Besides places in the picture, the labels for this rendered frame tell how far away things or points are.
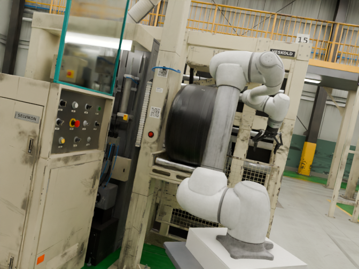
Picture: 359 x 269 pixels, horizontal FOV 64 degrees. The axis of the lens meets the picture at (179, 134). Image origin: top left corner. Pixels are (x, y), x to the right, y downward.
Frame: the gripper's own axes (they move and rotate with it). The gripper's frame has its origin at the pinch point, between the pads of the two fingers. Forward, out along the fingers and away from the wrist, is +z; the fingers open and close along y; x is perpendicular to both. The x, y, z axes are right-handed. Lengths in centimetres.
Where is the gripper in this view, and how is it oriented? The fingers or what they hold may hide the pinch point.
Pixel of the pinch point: (264, 150)
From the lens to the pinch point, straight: 201.3
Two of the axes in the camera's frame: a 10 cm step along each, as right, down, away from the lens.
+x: 0.9, -5.6, 8.2
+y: 9.9, 1.4, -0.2
